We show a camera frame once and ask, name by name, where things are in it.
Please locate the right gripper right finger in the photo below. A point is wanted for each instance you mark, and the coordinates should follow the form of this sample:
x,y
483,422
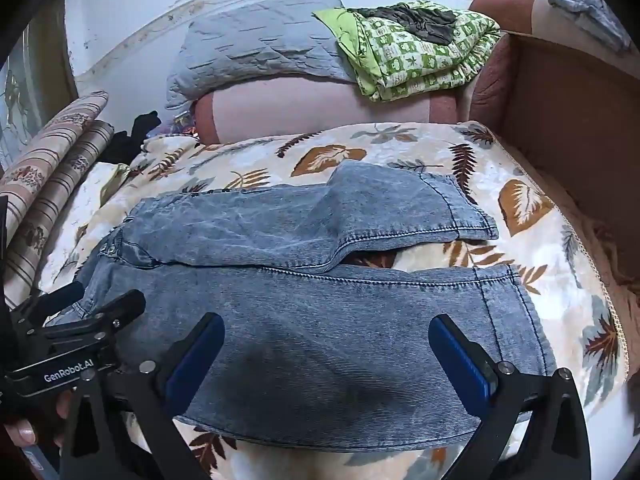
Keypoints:
x,y
531,426

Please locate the floral striped rolled mattress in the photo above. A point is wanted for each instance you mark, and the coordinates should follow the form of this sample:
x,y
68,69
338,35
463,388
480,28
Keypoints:
x,y
23,181

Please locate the pink maroon bolster cushion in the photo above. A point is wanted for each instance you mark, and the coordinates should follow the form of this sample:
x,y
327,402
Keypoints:
x,y
281,106

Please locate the blue denim pants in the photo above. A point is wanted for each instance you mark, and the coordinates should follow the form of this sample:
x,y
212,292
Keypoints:
x,y
319,352

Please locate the person's left hand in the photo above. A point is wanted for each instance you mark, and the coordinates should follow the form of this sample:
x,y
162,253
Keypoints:
x,y
23,433

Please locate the green white patterned quilt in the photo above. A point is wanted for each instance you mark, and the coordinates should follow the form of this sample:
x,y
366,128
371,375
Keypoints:
x,y
391,63

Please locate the cream embroidered sheet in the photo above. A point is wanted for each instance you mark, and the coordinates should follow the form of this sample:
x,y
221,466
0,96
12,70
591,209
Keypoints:
x,y
100,183

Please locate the grey cloth on armrest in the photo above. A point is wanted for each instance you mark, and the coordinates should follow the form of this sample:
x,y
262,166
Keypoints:
x,y
597,19

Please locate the striped brown rolled mattress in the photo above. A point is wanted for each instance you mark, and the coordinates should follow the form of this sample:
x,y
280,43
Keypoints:
x,y
27,244

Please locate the maroon sofa armrest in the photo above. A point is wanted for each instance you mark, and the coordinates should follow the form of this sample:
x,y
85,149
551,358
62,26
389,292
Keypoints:
x,y
489,92

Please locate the black garment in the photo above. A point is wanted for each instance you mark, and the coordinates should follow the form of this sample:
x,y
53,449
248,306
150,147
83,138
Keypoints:
x,y
125,147

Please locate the dark green cloth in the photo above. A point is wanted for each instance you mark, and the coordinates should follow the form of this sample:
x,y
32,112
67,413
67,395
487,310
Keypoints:
x,y
431,25

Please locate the grey quilted pillow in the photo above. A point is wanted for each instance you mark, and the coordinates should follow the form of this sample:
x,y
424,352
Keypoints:
x,y
264,39

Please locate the leaf patterned beige blanket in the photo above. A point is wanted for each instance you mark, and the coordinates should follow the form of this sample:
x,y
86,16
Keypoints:
x,y
560,261

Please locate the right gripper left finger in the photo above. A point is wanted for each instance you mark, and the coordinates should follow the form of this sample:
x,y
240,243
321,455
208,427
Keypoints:
x,y
121,424

